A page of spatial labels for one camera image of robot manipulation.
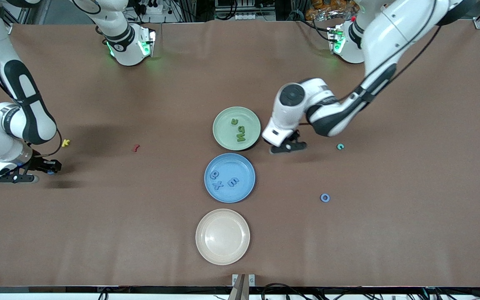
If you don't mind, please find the beige round plate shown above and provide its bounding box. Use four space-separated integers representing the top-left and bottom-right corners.
195 208 251 266

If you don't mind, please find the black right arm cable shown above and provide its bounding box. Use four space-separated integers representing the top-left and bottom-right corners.
0 8 63 158

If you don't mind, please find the small metal mounting bracket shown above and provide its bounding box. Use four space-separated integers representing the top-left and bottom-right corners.
228 273 256 300

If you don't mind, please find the orange foil snack bag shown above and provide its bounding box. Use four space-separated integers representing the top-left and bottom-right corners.
307 0 359 21

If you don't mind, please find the blue round plate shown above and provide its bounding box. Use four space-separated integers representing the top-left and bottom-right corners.
204 153 256 204

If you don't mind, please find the white power strip with plugs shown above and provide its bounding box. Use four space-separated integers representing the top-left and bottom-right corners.
138 0 163 15

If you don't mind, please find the light green round plate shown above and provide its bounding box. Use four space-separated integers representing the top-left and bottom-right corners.
212 106 262 151

